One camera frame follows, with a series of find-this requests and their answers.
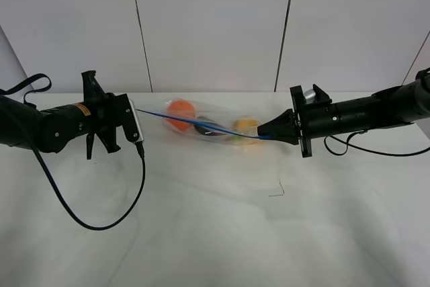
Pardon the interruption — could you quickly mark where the yellow lemon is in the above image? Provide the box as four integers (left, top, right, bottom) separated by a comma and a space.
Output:
230, 117, 260, 145

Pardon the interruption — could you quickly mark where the black left camera cable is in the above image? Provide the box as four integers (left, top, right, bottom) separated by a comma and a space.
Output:
32, 140, 147, 231

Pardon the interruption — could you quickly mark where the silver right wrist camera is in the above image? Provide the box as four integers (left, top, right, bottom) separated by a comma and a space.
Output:
303, 89, 317, 104

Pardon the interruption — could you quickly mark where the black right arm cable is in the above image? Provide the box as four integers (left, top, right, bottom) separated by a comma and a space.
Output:
324, 128, 430, 157

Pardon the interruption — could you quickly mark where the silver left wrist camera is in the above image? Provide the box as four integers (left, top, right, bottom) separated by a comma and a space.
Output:
129, 99, 144, 144

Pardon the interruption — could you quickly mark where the orange fruit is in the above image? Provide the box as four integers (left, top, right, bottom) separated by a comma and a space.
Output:
167, 99, 196, 132

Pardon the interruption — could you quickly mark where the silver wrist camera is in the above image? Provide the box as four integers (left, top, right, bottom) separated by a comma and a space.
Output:
303, 89, 317, 104
129, 99, 144, 144

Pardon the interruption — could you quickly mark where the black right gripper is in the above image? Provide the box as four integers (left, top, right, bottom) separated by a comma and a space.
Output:
257, 84, 336, 158

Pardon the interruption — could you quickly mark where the purple eggplant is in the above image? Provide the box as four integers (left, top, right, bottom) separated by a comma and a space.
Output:
193, 116, 227, 136

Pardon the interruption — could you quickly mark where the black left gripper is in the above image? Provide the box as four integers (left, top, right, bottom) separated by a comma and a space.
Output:
81, 71, 136, 160

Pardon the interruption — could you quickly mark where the clear zip file bag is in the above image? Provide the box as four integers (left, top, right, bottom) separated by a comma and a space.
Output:
137, 97, 272, 146

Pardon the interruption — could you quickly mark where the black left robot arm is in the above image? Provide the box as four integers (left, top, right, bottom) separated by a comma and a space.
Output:
1, 71, 144, 159

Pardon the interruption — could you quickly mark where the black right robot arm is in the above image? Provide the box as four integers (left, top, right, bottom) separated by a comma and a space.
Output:
257, 69, 429, 158

